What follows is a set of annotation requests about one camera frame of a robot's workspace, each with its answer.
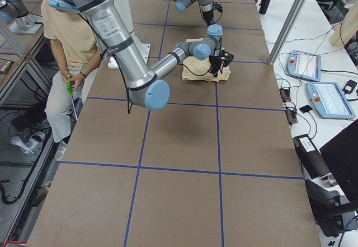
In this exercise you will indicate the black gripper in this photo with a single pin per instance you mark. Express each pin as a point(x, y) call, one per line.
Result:
point(207, 16)
point(215, 61)

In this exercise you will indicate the cream long-sleeve printed shirt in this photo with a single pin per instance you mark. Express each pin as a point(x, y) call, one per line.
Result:
point(196, 68)

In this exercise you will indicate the black water bottle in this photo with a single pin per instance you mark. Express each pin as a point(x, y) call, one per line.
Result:
point(264, 6)

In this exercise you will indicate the far teach pendant tablet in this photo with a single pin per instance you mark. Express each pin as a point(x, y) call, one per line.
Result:
point(303, 65)

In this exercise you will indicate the teach pendant tablet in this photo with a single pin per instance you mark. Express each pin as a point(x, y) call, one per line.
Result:
point(329, 100)
point(303, 65)

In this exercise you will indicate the near teach pendant tablet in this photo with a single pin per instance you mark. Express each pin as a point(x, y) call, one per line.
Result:
point(329, 100)

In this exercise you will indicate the person in beige shirt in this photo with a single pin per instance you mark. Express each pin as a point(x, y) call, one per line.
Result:
point(76, 52)

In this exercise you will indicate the black monitor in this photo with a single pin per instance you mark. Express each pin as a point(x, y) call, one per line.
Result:
point(340, 155)

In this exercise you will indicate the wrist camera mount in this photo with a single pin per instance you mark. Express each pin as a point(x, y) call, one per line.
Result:
point(226, 58)

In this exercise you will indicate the aluminium frame post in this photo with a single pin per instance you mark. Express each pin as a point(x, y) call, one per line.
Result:
point(285, 31)

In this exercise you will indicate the green handled grabber tool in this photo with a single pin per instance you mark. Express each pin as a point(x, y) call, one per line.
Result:
point(70, 93)

